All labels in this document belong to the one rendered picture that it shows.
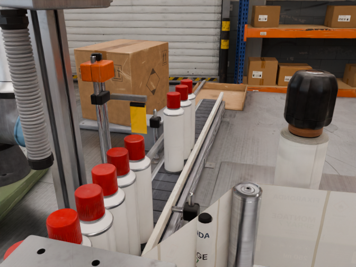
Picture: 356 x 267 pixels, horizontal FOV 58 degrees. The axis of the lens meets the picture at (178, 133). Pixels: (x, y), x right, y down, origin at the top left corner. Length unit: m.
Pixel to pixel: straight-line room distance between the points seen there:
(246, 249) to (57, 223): 0.25
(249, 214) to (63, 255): 0.26
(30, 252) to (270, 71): 4.24
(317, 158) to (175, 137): 0.33
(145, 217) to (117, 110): 0.68
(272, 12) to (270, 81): 0.86
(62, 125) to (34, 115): 0.13
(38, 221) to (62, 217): 0.44
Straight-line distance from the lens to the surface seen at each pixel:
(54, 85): 0.56
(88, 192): 0.40
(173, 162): 0.81
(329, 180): 0.87
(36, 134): 0.47
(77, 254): 0.23
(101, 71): 0.55
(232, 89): 1.71
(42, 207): 0.85
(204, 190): 0.85
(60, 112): 0.57
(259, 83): 4.41
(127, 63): 1.13
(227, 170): 0.84
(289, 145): 0.60
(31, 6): 0.39
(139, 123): 0.59
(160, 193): 0.75
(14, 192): 0.88
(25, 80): 0.44
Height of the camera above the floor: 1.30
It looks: 24 degrees down
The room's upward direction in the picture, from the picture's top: straight up
